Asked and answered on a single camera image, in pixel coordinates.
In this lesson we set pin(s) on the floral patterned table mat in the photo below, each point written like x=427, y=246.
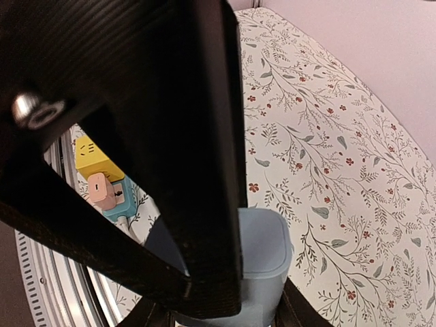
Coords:
x=357, y=192

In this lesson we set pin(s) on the aluminium front rail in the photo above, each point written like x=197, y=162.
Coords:
x=62, y=292

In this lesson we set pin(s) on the light blue cube charger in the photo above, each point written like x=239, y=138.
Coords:
x=259, y=262

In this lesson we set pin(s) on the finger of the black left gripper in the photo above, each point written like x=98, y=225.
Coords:
x=156, y=85

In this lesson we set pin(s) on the teal power strip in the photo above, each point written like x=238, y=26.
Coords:
x=125, y=201

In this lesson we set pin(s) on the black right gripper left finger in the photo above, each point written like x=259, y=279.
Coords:
x=147, y=313

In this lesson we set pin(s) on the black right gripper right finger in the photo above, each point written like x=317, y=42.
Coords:
x=294, y=310

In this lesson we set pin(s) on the pink cube charger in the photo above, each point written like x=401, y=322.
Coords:
x=101, y=191

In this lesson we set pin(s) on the yellow cube socket adapter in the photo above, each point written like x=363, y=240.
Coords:
x=90, y=159

